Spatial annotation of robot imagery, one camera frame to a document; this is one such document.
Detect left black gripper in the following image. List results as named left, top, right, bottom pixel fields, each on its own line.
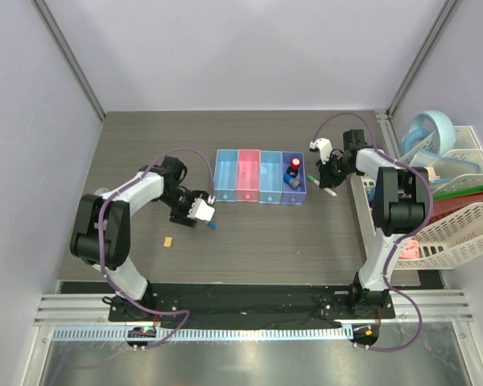
left=158, top=188, right=208, bottom=228

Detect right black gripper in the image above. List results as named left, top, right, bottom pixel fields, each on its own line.
left=316, top=153, right=356, bottom=189

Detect green white marker pen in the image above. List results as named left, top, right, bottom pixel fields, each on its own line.
left=307, top=175, right=338, bottom=197

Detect red cap black stamp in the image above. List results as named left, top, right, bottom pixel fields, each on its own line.
left=287, top=157, right=301, bottom=179

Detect blue grey glue stick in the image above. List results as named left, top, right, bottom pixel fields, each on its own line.
left=283, top=173, right=301, bottom=190

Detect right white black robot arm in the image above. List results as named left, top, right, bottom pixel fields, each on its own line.
left=309, top=129, right=432, bottom=318

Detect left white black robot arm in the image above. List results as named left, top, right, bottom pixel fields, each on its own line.
left=70, top=155, right=215, bottom=321

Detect small yellow eraser block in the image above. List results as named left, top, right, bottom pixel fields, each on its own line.
left=163, top=236, right=173, bottom=248

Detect left light blue bin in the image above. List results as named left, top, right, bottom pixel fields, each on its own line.
left=214, top=150, right=238, bottom=203

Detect light blue bin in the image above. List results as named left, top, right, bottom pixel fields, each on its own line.
left=214, top=150, right=238, bottom=203
left=258, top=150, right=283, bottom=204

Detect purple plastic bin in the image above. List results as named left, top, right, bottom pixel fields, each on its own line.
left=281, top=151, right=307, bottom=205

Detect pink plastic bin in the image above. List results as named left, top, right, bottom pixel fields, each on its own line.
left=236, top=149, right=260, bottom=203

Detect clear jar of paper clips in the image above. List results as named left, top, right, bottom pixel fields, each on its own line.
left=94, top=187, right=109, bottom=195

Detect stack of books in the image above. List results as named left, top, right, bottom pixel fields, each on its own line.
left=425, top=166, right=443, bottom=184

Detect light blue tape roll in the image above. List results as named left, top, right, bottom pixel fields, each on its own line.
left=402, top=110, right=456, bottom=156

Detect red green folders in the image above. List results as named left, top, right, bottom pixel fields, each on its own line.
left=429, top=185, right=483, bottom=223

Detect pink item in rack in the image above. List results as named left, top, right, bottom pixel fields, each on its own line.
left=399, top=239, right=419, bottom=260

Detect white plastic file rack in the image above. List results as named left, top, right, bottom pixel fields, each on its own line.
left=352, top=125, right=483, bottom=271

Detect left control board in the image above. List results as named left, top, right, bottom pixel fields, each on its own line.
left=126, top=326, right=157, bottom=350

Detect control board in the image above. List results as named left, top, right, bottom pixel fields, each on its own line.
left=126, top=326, right=157, bottom=350
left=351, top=325, right=379, bottom=350

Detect right control board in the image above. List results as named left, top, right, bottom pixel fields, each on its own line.
left=351, top=325, right=379, bottom=350

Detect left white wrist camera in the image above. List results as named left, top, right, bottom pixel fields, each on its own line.
left=188, top=198, right=215, bottom=223

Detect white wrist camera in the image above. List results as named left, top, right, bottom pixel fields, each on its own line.
left=309, top=138, right=333, bottom=164
left=188, top=198, right=215, bottom=223

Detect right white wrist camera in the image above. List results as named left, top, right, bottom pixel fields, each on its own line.
left=309, top=138, right=333, bottom=164

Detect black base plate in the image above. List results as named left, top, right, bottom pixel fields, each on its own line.
left=102, top=283, right=395, bottom=330

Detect white slotted cable duct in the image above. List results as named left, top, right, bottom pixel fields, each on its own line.
left=52, top=325, right=353, bottom=343

